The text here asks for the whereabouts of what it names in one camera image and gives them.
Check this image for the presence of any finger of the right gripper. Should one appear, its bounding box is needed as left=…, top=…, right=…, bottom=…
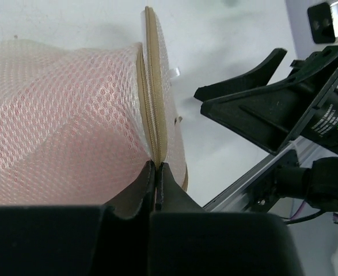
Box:
left=194, top=48, right=287, bottom=101
left=200, top=45, right=338, bottom=154

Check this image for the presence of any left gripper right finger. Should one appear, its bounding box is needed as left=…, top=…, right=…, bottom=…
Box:
left=149, top=162, right=303, bottom=276

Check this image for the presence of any aluminium table frame rail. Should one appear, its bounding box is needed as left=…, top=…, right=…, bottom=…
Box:
left=203, top=137, right=320, bottom=212

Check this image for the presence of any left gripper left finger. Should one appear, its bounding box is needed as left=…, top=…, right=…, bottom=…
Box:
left=0, top=162, right=155, bottom=275

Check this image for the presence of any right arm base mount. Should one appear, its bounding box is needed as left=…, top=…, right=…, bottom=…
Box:
left=307, top=1, right=338, bottom=44

